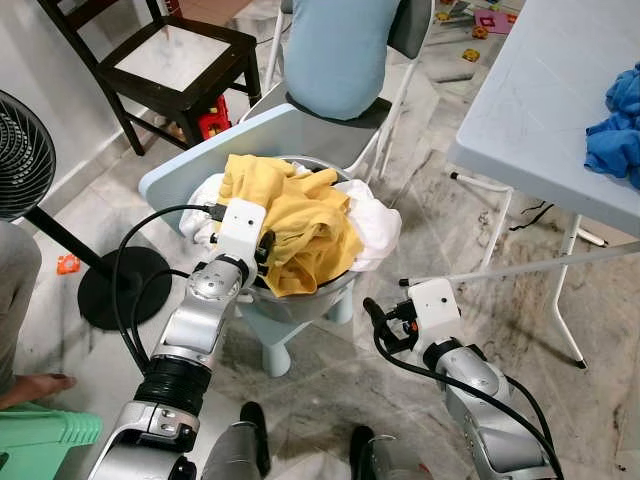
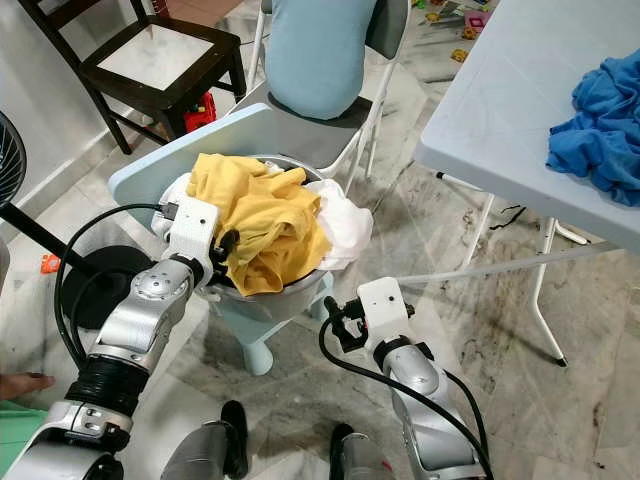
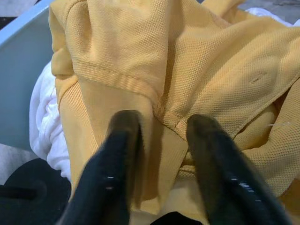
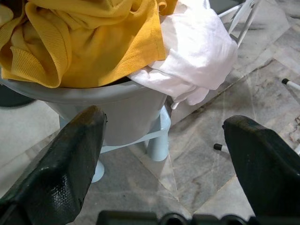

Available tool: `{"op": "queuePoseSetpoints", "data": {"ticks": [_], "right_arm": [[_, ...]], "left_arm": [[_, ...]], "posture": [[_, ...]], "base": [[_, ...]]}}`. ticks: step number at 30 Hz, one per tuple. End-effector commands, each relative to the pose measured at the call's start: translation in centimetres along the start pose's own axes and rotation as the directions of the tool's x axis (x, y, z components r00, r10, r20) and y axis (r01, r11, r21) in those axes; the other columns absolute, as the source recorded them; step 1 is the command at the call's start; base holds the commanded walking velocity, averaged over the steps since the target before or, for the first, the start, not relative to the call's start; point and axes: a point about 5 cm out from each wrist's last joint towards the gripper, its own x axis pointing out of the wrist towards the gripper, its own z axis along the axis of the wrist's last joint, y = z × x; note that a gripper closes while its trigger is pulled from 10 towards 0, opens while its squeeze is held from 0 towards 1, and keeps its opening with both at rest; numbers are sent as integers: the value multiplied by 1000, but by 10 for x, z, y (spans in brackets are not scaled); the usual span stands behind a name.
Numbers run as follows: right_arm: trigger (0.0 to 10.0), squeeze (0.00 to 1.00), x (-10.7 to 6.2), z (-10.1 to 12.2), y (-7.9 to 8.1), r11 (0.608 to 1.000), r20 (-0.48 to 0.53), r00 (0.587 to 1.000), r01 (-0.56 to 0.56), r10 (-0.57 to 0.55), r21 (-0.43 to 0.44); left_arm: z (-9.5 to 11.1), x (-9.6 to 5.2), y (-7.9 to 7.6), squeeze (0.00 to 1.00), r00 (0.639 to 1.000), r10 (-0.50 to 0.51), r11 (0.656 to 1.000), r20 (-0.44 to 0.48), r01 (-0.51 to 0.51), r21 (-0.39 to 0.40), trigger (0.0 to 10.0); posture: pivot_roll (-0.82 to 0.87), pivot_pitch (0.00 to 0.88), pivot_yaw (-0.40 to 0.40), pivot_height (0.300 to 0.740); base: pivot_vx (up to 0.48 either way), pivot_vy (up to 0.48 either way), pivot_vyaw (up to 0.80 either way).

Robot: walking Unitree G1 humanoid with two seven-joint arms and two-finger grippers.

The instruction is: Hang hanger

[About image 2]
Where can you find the small orange toy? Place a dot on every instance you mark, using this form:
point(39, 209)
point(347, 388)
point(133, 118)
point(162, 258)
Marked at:
point(50, 264)

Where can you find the dark wooden chair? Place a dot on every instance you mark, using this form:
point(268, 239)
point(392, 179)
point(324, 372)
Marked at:
point(160, 60)

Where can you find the grey folding table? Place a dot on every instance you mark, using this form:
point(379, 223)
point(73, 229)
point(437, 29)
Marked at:
point(500, 110)

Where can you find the robot left leg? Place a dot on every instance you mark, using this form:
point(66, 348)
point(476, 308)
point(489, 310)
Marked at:
point(205, 450)

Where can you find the yellow garment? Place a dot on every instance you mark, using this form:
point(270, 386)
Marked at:
point(270, 225)

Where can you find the white garment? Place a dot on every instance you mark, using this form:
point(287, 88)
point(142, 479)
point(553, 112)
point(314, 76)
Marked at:
point(350, 230)

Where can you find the black standing fan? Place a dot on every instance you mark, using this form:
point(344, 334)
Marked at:
point(100, 290)

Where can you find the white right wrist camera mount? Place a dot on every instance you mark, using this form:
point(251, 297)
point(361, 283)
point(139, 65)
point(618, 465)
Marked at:
point(385, 308)

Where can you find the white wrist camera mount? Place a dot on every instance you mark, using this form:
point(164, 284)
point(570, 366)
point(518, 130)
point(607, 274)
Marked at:
point(385, 308)
point(195, 235)

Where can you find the light blue cushion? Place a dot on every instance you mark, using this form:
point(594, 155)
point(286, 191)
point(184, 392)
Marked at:
point(320, 55)

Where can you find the red toy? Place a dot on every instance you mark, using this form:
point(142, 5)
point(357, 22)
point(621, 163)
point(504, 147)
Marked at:
point(200, 115)

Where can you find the robot leg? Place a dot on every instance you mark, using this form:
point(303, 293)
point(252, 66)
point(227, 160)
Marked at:
point(360, 460)
point(205, 450)

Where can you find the blue shirt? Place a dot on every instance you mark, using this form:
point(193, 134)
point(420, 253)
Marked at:
point(600, 130)

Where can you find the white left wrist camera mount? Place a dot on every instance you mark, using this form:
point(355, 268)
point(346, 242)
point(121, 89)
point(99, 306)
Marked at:
point(195, 235)

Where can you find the robot right leg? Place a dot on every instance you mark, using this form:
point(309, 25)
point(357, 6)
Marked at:
point(360, 460)

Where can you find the mint green plastic stool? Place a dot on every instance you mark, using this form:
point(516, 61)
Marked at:
point(18, 435)

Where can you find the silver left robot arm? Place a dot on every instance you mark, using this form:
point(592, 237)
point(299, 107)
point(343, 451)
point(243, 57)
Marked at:
point(145, 320)

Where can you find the person leg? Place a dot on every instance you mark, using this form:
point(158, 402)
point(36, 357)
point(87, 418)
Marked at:
point(25, 385)

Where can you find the grey plastic basin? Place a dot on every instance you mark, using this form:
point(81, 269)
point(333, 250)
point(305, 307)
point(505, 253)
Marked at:
point(280, 290)

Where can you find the white grey folding chair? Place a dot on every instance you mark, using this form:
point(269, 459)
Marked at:
point(390, 30)

